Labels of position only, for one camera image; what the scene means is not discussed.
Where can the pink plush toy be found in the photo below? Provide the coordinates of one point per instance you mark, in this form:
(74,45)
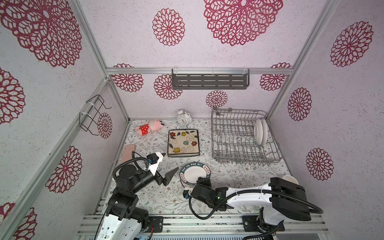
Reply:
(148,127)

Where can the pink rectangular block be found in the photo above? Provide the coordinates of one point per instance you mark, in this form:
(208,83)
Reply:
(127,153)

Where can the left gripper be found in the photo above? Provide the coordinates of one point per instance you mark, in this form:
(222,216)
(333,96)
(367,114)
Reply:
(168,177)

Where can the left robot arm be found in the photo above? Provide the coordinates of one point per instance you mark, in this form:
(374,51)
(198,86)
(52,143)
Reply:
(122,219)

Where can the grey wall shelf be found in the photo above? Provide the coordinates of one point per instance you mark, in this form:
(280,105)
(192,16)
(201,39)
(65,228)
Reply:
(213,81)

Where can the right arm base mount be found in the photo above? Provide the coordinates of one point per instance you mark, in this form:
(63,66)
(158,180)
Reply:
(261,223)

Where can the white alarm clock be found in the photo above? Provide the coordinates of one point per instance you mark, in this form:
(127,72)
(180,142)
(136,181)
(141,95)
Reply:
(184,118)

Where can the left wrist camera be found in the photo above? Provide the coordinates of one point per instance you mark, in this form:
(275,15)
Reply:
(153,163)

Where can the white round plate three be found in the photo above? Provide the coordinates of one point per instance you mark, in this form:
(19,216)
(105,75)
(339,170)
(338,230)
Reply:
(258,131)

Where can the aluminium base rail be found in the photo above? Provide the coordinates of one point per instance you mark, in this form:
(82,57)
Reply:
(232,224)

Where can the black wire wall holder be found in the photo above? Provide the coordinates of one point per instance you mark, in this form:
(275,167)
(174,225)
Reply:
(96,121)

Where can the white ceramic mug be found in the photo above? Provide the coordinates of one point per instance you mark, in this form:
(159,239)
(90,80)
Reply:
(290,179)

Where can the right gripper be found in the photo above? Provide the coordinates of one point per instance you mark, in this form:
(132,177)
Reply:
(203,182)

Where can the white round plate four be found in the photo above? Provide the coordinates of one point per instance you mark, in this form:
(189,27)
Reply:
(265,132)

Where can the grey wire dish rack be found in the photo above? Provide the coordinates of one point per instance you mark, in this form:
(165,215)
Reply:
(233,139)

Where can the white round plate one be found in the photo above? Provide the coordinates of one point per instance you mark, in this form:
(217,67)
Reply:
(188,187)

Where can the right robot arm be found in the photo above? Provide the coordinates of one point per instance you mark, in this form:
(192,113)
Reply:
(279,199)

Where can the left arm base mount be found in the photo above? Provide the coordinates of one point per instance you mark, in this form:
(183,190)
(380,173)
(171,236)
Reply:
(153,223)

